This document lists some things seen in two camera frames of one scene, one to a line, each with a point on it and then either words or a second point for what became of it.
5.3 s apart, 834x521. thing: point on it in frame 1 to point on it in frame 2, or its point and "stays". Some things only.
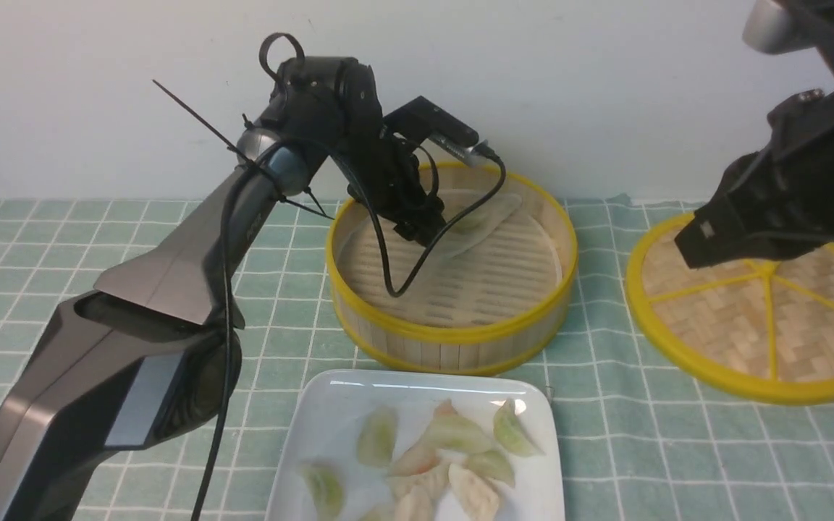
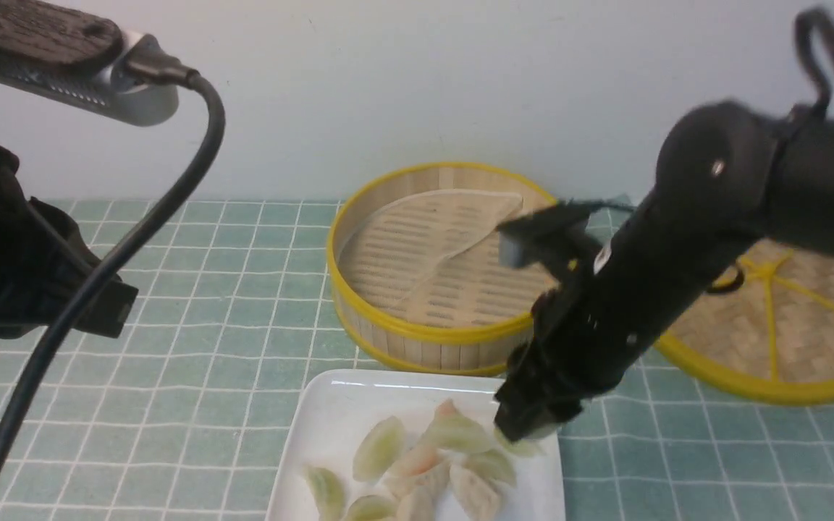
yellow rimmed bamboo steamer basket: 489,294 stays
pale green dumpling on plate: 449,432 stays
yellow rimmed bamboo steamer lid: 790,330 stays
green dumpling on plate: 327,491 stays
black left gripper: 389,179 to 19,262
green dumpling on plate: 491,463 stays
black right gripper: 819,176 to 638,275
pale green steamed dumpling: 472,224 to 373,508
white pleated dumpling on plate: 479,500 stays
